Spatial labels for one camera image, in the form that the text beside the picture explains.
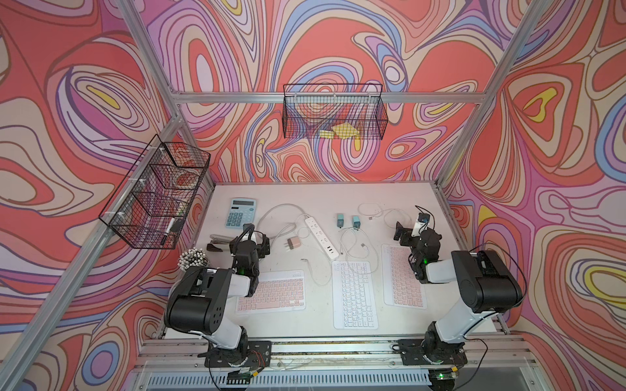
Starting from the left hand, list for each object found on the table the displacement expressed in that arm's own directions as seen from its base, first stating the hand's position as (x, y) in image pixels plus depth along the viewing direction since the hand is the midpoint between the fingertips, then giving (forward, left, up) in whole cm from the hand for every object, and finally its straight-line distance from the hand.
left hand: (252, 236), depth 93 cm
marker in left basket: (-10, +20, +19) cm, 29 cm away
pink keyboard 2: (-17, -55, -7) cm, 58 cm away
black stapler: (+2, +16, -6) cm, 17 cm away
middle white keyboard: (-22, -38, -7) cm, 45 cm away
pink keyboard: (-19, -11, -7) cm, 23 cm away
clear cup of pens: (-15, +14, +11) cm, 23 cm away
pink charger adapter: (0, -16, -5) cm, 17 cm away
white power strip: (-3, -30, -5) cm, 31 cm away
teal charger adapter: (+12, -35, -5) cm, 37 cm away
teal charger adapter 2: (+9, -42, -4) cm, 43 cm away
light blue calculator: (+17, +9, -5) cm, 19 cm away
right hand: (+4, -62, 0) cm, 62 cm away
